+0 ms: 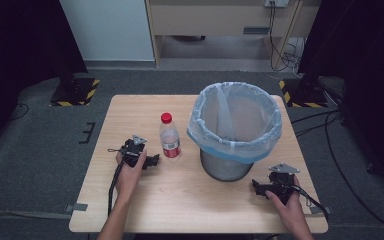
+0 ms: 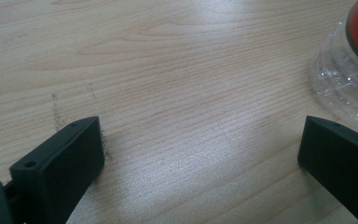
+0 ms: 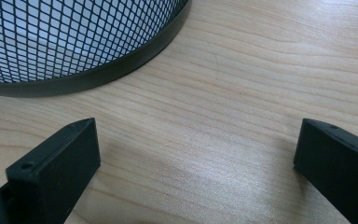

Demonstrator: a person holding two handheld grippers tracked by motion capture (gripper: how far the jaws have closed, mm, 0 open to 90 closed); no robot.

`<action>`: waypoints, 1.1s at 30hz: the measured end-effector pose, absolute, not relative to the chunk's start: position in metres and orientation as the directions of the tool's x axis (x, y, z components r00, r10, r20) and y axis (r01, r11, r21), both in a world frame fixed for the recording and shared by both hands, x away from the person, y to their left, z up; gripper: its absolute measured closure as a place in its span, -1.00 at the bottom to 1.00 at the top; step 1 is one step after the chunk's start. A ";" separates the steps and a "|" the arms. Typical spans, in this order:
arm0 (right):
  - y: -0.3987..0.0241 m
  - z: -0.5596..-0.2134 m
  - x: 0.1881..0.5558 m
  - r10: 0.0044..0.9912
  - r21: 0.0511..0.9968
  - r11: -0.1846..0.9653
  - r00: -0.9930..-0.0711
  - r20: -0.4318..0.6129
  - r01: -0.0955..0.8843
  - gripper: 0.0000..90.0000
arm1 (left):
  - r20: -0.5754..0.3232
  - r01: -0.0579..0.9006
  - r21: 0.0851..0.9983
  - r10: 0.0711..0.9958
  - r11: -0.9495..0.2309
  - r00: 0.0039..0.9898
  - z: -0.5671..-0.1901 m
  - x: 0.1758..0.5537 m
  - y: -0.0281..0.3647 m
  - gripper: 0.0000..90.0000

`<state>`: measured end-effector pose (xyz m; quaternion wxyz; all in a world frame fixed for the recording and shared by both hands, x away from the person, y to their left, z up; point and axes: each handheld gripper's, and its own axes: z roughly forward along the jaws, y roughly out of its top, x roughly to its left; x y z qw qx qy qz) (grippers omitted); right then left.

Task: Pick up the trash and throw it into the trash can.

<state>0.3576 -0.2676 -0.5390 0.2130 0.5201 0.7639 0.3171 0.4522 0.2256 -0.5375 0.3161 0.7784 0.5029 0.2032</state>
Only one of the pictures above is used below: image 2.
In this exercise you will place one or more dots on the clear plastic bottle red label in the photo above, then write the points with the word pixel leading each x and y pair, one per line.
pixel 345 71

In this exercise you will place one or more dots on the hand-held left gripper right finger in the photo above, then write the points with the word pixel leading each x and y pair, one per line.
pixel 341 161

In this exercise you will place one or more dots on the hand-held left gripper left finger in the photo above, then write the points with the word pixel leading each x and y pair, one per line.
pixel 59 168

